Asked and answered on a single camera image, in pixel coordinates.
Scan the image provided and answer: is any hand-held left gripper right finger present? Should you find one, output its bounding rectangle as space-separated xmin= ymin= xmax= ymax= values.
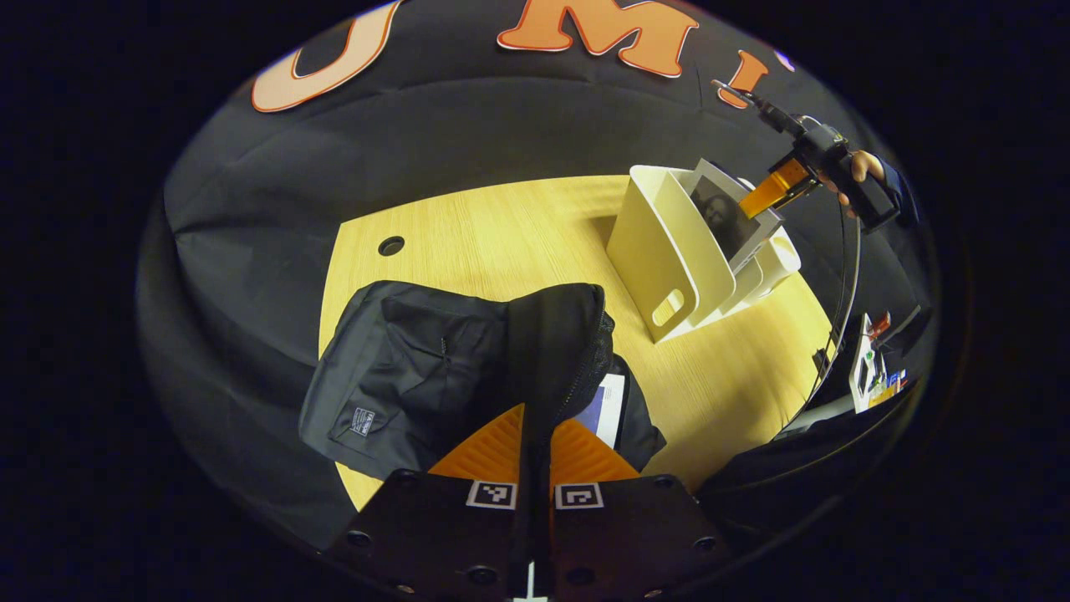
xmin=548 ymin=416 xmax=736 ymax=599

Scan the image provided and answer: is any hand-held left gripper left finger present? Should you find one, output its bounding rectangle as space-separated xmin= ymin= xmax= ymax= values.
xmin=322 ymin=403 xmax=536 ymax=599

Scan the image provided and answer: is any grey portrait cover book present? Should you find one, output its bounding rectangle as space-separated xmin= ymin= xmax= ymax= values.
xmin=687 ymin=159 xmax=787 ymax=273

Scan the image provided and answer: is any white bookshelf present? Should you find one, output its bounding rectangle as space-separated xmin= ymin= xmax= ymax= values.
xmin=606 ymin=165 xmax=802 ymax=344

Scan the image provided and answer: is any blue cover book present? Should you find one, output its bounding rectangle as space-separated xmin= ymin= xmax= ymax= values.
xmin=573 ymin=373 xmax=626 ymax=451

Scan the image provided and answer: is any black schoolbag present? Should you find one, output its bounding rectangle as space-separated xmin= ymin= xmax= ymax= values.
xmin=298 ymin=280 xmax=667 ymax=482

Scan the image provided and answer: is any thin dark pole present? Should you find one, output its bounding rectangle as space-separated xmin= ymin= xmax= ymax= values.
xmin=773 ymin=196 xmax=864 ymax=436

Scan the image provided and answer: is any white box with colourful items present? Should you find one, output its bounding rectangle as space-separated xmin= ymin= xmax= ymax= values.
xmin=848 ymin=309 xmax=929 ymax=415

